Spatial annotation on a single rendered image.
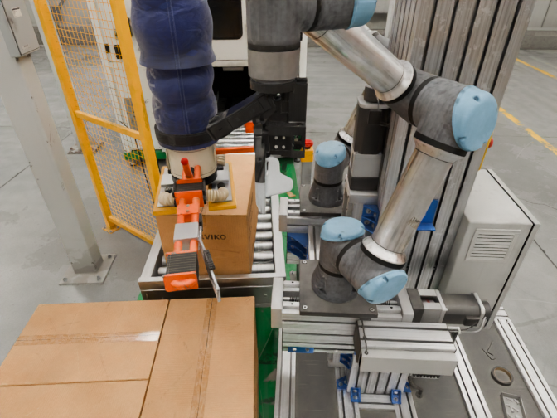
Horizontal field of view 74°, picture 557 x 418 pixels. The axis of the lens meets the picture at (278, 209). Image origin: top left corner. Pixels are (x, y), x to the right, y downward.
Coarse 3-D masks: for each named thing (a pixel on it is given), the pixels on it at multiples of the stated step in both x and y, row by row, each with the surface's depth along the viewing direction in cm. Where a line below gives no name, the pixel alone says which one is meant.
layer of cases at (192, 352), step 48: (48, 336) 157; (96, 336) 157; (144, 336) 157; (192, 336) 157; (240, 336) 157; (0, 384) 139; (48, 384) 140; (96, 384) 139; (144, 384) 139; (192, 384) 139; (240, 384) 139
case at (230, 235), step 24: (240, 168) 195; (240, 192) 175; (168, 216) 161; (216, 216) 161; (240, 216) 161; (168, 240) 169; (216, 240) 168; (240, 240) 168; (216, 264) 176; (240, 264) 176
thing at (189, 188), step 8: (176, 184) 117; (184, 184) 118; (192, 184) 118; (200, 184) 118; (176, 192) 111; (184, 192) 111; (192, 192) 112; (200, 192) 112; (176, 200) 112; (200, 200) 114
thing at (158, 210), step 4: (164, 168) 153; (164, 172) 150; (168, 172) 145; (160, 176) 148; (160, 180) 145; (160, 184) 143; (160, 188) 140; (164, 188) 135; (168, 188) 134; (160, 192) 137; (168, 192) 134; (156, 196) 136; (156, 200) 133; (156, 204) 131; (160, 204) 130; (156, 208) 129; (160, 208) 129; (164, 208) 129; (168, 208) 129; (172, 208) 129; (176, 208) 129; (156, 212) 128; (160, 212) 128; (164, 212) 128; (168, 212) 129; (172, 212) 129; (176, 212) 129
